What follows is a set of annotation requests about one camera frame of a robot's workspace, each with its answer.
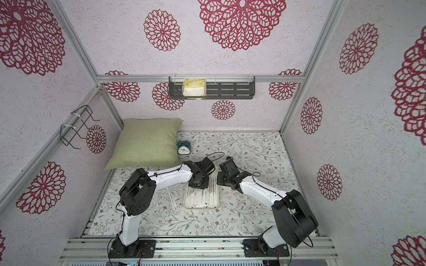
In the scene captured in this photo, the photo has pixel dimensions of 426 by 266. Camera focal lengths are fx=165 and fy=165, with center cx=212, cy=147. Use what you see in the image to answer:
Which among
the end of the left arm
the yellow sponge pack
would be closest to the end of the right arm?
the end of the left arm

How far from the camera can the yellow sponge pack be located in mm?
915

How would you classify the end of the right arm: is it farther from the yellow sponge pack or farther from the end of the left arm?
the yellow sponge pack
